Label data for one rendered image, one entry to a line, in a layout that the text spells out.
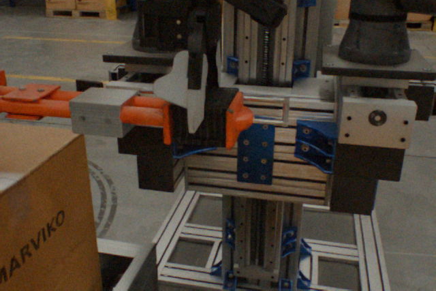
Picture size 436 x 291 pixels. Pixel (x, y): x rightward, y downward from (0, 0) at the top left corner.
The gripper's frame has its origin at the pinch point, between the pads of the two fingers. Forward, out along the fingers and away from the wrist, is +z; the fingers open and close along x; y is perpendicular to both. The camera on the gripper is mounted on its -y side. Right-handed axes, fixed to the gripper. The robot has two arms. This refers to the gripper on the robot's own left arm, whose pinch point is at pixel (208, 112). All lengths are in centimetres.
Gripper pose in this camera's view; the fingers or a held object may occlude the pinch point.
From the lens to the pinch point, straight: 56.5
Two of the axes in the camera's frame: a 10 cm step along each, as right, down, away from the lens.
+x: -2.2, 3.7, -9.0
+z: -0.1, 9.3, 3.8
